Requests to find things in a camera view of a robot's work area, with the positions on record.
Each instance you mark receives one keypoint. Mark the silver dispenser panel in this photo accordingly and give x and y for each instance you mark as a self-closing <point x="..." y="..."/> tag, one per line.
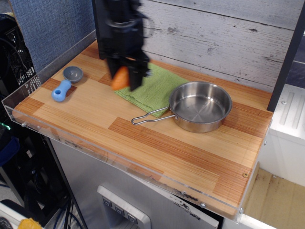
<point x="120" y="213"/>

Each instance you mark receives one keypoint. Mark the orange toy carrot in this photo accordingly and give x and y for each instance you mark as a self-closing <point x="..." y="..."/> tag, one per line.
<point x="120" y="79"/>

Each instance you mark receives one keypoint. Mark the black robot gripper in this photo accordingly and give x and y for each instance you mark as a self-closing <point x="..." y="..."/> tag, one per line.
<point x="124" y="39"/>

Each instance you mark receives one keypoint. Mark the white ribbed side counter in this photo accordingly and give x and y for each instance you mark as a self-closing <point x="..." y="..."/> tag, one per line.
<point x="289" y="114"/>

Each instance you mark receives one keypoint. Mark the clear acrylic table guard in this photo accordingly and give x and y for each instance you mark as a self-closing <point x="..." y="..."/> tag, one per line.
<point x="157" y="167"/>

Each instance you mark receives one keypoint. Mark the blue grey toy scoop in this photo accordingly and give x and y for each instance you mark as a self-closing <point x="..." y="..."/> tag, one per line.
<point x="71" y="74"/>

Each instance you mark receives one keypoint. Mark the yellow object bottom corner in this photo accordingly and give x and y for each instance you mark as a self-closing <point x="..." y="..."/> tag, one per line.
<point x="29" y="224"/>

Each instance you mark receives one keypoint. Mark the green folded cloth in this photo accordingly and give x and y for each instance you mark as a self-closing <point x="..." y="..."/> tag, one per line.
<point x="155" y="90"/>

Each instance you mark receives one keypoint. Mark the dark right vertical post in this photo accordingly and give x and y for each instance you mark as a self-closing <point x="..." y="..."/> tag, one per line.
<point x="288" y="61"/>

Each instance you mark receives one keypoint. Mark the black plastic crate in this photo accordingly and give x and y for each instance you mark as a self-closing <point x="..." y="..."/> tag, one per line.
<point x="16" y="66"/>

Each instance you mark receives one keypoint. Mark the stainless steel pan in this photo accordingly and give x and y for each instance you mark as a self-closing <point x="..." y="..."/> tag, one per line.
<point x="197" y="107"/>

